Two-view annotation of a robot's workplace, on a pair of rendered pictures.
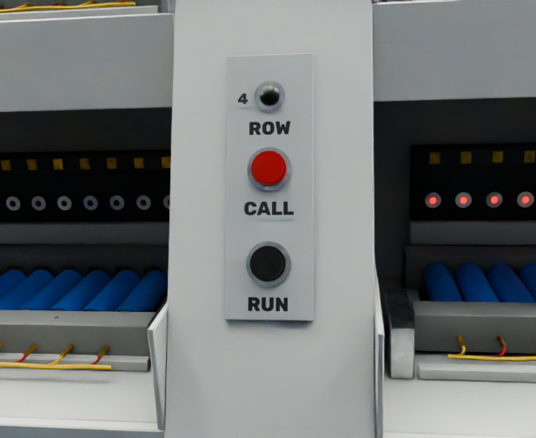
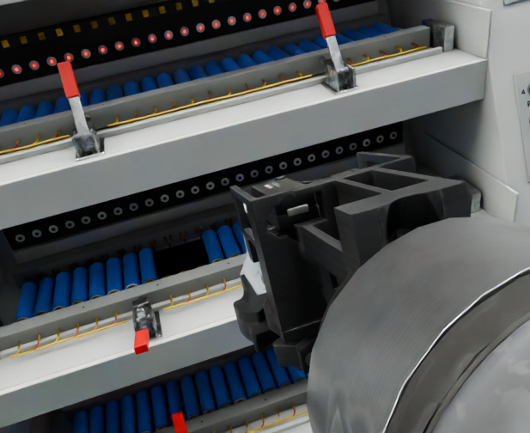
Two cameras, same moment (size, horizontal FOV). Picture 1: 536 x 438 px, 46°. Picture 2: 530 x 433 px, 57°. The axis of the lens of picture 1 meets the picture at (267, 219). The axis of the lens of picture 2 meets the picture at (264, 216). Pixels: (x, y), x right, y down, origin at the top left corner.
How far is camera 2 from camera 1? 0.50 m
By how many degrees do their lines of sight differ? 24
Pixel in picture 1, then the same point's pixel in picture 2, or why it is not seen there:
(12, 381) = not seen: hidden behind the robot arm
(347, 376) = not seen: outside the picture
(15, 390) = not seen: hidden behind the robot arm
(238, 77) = (520, 83)
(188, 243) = (510, 157)
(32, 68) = (423, 96)
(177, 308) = (510, 183)
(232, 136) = (521, 108)
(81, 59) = (446, 88)
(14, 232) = (314, 173)
